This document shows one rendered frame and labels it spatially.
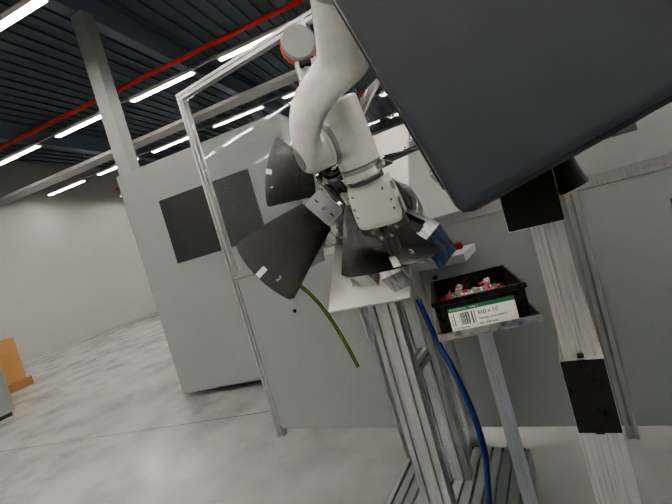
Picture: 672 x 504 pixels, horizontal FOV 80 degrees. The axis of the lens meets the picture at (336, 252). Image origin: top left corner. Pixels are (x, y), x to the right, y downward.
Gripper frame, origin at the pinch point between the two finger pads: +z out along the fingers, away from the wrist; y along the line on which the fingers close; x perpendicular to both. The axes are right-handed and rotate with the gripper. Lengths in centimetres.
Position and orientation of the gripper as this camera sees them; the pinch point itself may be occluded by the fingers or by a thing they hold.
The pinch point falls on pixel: (392, 245)
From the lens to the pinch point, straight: 86.3
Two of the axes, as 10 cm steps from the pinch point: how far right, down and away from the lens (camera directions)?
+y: -8.5, 2.1, 4.8
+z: 3.9, 8.7, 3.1
